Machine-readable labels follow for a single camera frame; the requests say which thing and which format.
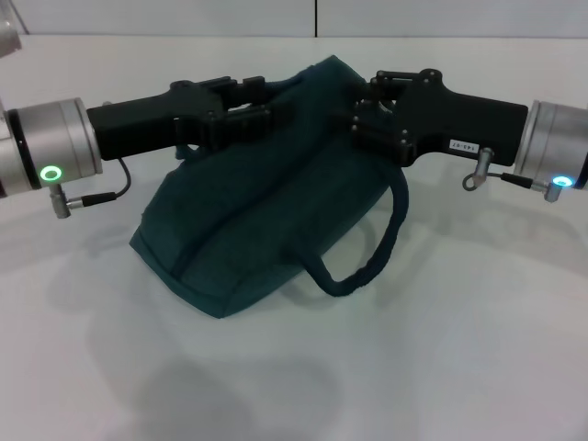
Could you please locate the small clear cylindrical plug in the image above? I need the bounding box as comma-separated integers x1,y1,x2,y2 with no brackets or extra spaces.
460,147,495,191

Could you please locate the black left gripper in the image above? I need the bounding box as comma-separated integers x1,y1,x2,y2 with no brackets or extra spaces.
85,75,296,163

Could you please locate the dark left arm cable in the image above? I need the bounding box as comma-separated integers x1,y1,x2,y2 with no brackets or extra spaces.
48,157,132,221

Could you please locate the dark teal fabric bag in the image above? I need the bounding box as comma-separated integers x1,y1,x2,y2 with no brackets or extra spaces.
128,54,412,322

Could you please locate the dark arm cable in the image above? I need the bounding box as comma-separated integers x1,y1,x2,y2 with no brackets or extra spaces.
48,157,132,221
486,171,576,203

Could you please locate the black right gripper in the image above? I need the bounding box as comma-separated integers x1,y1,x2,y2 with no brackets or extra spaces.
347,68,530,168

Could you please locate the dark right arm cable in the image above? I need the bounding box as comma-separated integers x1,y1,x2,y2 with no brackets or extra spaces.
486,171,576,203

